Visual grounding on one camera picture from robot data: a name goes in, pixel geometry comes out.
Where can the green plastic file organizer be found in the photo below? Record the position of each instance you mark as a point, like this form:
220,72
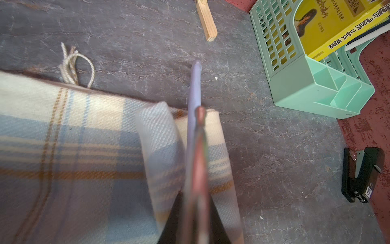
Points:
336,86

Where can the light blue clothes hanger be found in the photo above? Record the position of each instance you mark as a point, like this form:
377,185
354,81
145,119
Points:
195,220

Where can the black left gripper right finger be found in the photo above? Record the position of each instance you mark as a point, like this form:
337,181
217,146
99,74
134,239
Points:
218,234

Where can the plaid beige blue scarf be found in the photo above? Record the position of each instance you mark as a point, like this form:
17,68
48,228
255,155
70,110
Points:
80,166

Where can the black stapler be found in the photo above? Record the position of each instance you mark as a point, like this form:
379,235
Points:
359,175

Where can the yellow book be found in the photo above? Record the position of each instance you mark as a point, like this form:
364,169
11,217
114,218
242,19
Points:
325,26

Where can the wooden clothes rack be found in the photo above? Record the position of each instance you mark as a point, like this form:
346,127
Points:
207,20

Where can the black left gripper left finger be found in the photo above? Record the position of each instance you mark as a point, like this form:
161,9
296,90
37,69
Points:
169,233

